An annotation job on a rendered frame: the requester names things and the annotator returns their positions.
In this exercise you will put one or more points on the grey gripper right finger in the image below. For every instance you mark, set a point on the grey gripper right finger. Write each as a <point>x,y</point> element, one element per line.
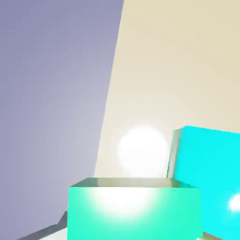
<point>209,236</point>

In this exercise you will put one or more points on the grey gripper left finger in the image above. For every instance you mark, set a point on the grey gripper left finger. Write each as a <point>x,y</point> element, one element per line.
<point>49,232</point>

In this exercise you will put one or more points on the small green cube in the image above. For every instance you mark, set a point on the small green cube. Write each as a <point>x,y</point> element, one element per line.
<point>135,215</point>

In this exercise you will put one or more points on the small cyan cube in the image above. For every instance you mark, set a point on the small cyan cube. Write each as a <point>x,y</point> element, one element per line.
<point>208,165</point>

